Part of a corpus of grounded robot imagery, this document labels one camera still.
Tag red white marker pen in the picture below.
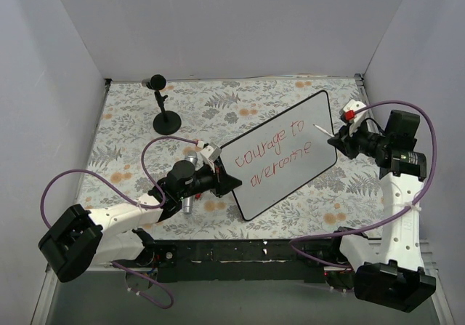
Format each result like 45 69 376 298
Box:
313 124 334 137

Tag white whiteboard black frame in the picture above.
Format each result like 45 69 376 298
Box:
220 90 337 221

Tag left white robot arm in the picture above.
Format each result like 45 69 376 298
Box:
38 160 242 282

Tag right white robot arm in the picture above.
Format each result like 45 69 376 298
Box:
328 111 436 313

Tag silver microphone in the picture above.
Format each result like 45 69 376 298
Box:
182 151 198 214

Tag floral table mat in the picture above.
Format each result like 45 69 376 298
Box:
77 79 383 239

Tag black microphone stand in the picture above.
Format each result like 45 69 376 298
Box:
153 90 182 135

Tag black base bar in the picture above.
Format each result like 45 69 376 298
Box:
149 239 327 283

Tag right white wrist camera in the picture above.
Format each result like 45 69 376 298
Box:
340 100 366 136

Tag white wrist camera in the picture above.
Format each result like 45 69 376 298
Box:
200 143 222 169
340 100 366 136

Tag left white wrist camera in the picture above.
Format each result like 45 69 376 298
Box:
200 143 222 169

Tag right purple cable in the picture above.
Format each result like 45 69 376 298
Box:
289 100 437 293

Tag purple cable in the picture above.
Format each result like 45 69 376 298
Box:
289 100 437 293
40 137 206 310

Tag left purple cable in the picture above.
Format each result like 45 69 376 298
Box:
40 137 206 310

